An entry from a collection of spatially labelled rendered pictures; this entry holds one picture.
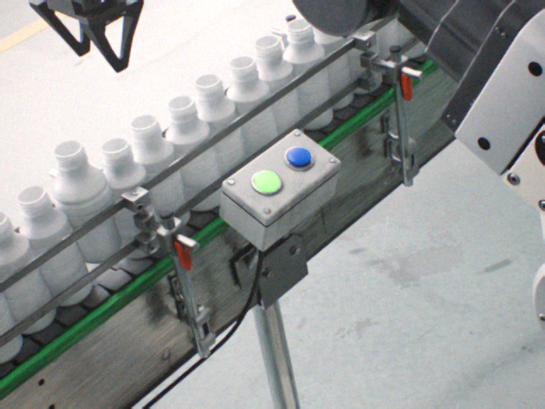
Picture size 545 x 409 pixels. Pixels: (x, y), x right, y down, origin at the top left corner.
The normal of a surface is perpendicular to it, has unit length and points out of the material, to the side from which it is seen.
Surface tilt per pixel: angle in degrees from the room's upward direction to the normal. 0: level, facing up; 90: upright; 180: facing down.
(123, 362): 90
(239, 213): 90
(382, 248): 0
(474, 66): 90
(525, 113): 90
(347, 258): 0
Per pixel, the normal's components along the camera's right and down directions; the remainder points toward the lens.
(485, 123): -0.68, 0.52
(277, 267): 0.72, 0.33
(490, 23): -0.33, 0.00
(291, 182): 0.10, -0.63
